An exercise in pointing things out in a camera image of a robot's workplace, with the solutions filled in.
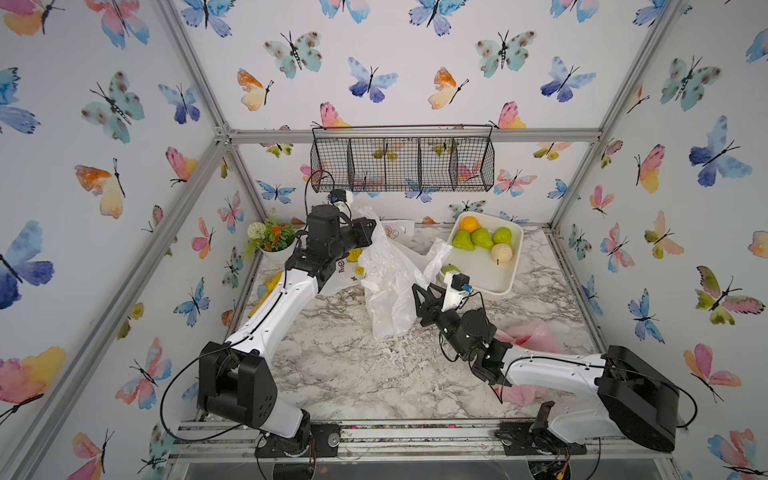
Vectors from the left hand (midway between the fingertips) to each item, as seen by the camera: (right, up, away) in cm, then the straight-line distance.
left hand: (379, 219), depth 78 cm
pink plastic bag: (+37, -29, -3) cm, 48 cm away
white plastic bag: (+3, -15, +7) cm, 16 cm away
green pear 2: (+36, -3, +33) cm, 49 cm away
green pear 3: (+44, -2, +33) cm, 55 cm away
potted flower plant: (-35, -4, +18) cm, 39 cm away
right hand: (+11, -16, -4) cm, 20 cm away
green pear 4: (+22, -14, +25) cm, 37 cm away
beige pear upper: (+41, -9, +27) cm, 50 cm away
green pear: (+29, -4, +33) cm, 44 cm away
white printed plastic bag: (-12, -16, +23) cm, 30 cm away
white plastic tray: (+36, -16, +27) cm, 47 cm away
